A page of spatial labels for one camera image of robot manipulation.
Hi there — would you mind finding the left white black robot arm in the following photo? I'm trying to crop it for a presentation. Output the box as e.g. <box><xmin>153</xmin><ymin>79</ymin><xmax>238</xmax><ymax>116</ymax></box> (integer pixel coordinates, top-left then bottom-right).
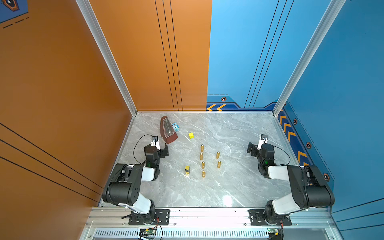
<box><xmin>102</xmin><ymin>144</ymin><xmax>169</xmax><ymax>225</ymax></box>

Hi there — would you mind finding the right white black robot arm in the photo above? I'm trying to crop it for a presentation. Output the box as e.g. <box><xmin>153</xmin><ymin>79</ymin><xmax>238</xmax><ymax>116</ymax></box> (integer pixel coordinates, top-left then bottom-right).
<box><xmin>247</xmin><ymin>143</ymin><xmax>335</xmax><ymax>226</ymax></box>

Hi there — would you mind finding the dark red metronome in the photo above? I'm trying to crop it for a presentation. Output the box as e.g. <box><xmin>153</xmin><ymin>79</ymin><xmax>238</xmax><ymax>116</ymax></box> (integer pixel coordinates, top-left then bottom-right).
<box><xmin>160</xmin><ymin>116</ymin><xmax>178</xmax><ymax>144</ymax></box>

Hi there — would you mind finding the small blue owl toy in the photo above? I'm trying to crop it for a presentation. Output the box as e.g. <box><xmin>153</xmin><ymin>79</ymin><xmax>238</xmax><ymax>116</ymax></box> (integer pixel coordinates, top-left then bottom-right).
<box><xmin>172</xmin><ymin>123</ymin><xmax>179</xmax><ymax>132</ymax></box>

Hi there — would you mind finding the left green circuit board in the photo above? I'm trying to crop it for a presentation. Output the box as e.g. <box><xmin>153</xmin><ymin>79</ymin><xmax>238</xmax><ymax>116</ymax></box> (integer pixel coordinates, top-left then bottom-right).
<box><xmin>138</xmin><ymin>228</ymin><xmax>157</xmax><ymax>240</ymax></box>

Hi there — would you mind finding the green circuit board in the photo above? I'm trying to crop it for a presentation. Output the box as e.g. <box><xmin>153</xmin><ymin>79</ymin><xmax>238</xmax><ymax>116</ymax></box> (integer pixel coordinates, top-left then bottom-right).
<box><xmin>267</xmin><ymin>228</ymin><xmax>284</xmax><ymax>240</ymax></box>
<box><xmin>138</xmin><ymin>228</ymin><xmax>157</xmax><ymax>240</ymax></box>

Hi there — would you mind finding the right green circuit board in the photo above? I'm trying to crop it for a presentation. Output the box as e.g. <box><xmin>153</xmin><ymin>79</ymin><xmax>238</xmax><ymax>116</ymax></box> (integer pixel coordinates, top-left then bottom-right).
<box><xmin>267</xmin><ymin>228</ymin><xmax>284</xmax><ymax>240</ymax></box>

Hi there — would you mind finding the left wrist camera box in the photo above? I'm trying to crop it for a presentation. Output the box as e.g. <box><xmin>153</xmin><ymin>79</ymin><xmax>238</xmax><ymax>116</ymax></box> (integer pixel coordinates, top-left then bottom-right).
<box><xmin>151</xmin><ymin>136</ymin><xmax>161</xmax><ymax>150</ymax></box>

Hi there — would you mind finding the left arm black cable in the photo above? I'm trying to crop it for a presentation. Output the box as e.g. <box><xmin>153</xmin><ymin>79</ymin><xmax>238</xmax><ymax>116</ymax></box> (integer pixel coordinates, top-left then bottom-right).
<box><xmin>132</xmin><ymin>134</ymin><xmax>154</xmax><ymax>165</ymax></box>

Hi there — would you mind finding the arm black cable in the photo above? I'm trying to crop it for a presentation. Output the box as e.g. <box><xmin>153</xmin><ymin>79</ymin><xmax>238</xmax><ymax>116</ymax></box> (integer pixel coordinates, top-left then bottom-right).
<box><xmin>132</xmin><ymin>134</ymin><xmax>154</xmax><ymax>165</ymax></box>
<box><xmin>271</xmin><ymin>144</ymin><xmax>292</xmax><ymax>166</ymax></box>

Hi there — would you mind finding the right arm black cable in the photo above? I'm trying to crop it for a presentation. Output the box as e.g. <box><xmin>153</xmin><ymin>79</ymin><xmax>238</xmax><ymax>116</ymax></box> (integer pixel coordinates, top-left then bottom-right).
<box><xmin>271</xmin><ymin>144</ymin><xmax>292</xmax><ymax>166</ymax></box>

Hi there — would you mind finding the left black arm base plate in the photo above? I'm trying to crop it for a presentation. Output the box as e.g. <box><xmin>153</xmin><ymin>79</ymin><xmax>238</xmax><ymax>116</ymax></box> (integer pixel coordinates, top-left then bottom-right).
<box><xmin>129</xmin><ymin>209</ymin><xmax>170</xmax><ymax>226</ymax></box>

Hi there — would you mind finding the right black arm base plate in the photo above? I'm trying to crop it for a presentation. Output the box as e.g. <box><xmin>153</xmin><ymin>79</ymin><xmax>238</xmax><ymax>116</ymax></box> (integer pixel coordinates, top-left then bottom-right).
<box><xmin>248</xmin><ymin>209</ymin><xmax>292</xmax><ymax>227</ymax></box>

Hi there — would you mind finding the aluminium front rail frame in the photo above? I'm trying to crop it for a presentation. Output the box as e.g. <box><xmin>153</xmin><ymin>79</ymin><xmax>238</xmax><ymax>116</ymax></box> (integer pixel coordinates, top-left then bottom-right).
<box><xmin>80</xmin><ymin>207</ymin><xmax>343</xmax><ymax>240</ymax></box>

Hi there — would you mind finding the left aluminium corner post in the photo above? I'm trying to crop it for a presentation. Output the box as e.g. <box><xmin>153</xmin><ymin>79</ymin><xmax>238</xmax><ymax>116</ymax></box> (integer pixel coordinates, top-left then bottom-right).
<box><xmin>76</xmin><ymin>0</ymin><xmax>138</xmax><ymax>117</ymax></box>

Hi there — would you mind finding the aluminium corner post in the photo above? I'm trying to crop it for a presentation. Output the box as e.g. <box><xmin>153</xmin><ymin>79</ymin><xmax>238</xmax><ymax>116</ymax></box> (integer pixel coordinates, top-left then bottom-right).
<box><xmin>76</xmin><ymin>0</ymin><xmax>138</xmax><ymax>117</ymax></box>
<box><xmin>273</xmin><ymin>0</ymin><xmax>346</xmax><ymax>117</ymax></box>

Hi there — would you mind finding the right aluminium corner post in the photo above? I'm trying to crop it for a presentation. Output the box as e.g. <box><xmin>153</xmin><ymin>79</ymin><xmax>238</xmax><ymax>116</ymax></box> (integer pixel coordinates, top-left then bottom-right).
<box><xmin>273</xmin><ymin>0</ymin><xmax>346</xmax><ymax>117</ymax></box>

